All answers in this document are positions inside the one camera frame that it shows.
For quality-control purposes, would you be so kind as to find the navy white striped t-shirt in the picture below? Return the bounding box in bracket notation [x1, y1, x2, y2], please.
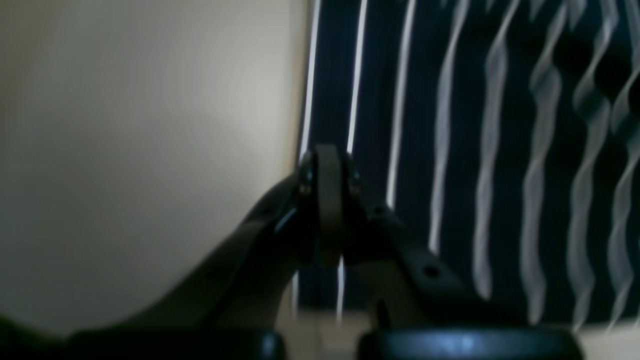
[298, 0, 639, 331]

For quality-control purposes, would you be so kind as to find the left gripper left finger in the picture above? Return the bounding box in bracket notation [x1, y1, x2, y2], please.
[67, 145, 332, 360]

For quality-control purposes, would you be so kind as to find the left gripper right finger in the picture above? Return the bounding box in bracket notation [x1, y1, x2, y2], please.
[327, 146, 584, 360]

